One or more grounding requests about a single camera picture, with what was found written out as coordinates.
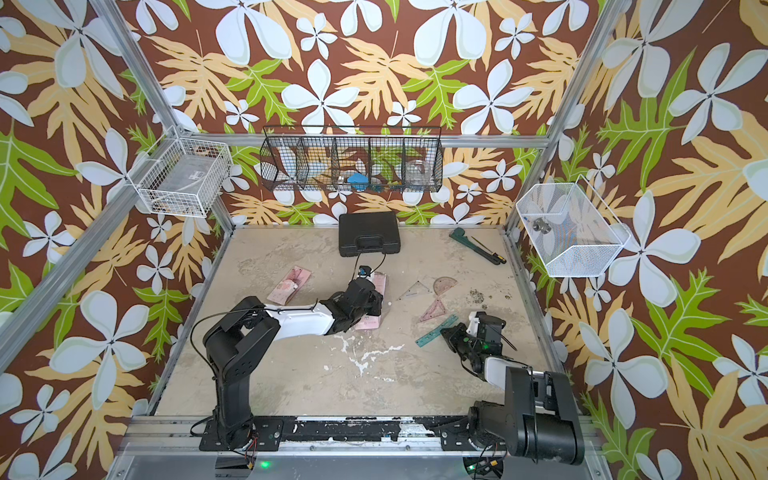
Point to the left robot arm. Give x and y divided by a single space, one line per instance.
238 342

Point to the white mesh basket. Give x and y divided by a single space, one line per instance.
586 235

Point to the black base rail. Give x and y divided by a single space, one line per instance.
270 433

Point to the teal ruler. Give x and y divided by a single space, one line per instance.
436 332

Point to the green pipe wrench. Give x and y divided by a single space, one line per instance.
459 235

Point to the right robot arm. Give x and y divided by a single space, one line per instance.
538 418

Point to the white wire basket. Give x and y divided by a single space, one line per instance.
182 175

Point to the dark object in mesh basket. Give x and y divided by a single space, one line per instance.
542 226

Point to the pink small set square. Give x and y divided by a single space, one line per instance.
435 310

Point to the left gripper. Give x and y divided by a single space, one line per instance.
377 303

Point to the blue object in basket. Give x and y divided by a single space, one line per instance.
358 182

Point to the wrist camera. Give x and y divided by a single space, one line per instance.
365 271
474 327

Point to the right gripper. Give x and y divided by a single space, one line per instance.
452 338

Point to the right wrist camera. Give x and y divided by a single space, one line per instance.
474 327

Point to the clear large set square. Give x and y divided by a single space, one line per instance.
415 290

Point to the black wire basket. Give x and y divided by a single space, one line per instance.
394 158

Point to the black plastic tool case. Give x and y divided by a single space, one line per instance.
368 233

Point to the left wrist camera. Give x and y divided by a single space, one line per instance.
365 271

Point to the pink ruler set pouch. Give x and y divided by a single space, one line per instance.
372 320

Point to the pink protractor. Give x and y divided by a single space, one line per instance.
442 284

